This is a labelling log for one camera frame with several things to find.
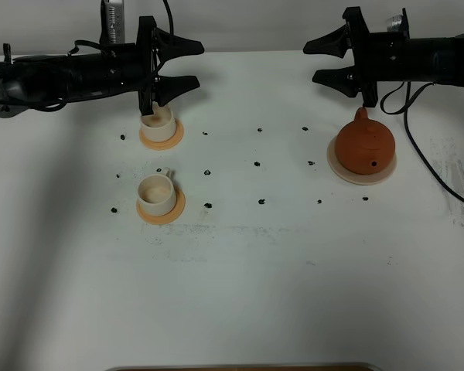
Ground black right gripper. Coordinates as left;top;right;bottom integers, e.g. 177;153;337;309
302;6;408;107

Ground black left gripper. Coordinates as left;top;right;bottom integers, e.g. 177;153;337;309
99;16;204;115

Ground brown clay teapot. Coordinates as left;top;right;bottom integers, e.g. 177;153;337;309
334;107;395;175

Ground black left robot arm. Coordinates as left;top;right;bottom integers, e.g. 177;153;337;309
0;16;204;118

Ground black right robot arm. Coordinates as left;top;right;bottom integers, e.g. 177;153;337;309
303;7;464;107

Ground cream teapot saucer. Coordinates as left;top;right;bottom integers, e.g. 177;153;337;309
327;138;397;186

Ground far white teacup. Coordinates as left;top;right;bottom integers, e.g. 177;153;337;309
141;105;176;143

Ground white teacup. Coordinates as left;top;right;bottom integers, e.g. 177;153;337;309
138;168;176;217
141;105;176;143

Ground far orange coaster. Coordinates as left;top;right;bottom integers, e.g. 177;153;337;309
139;120;184;151

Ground orange coaster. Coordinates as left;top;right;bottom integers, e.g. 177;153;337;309
136;188;186;225
139;120;184;151

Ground near white teacup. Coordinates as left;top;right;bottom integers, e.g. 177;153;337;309
138;168;176;217

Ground near orange coaster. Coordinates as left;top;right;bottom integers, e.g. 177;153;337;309
136;188;186;225

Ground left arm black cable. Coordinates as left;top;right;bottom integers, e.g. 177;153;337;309
162;0;174;37

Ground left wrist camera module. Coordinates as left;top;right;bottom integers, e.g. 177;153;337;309
99;0;125;46

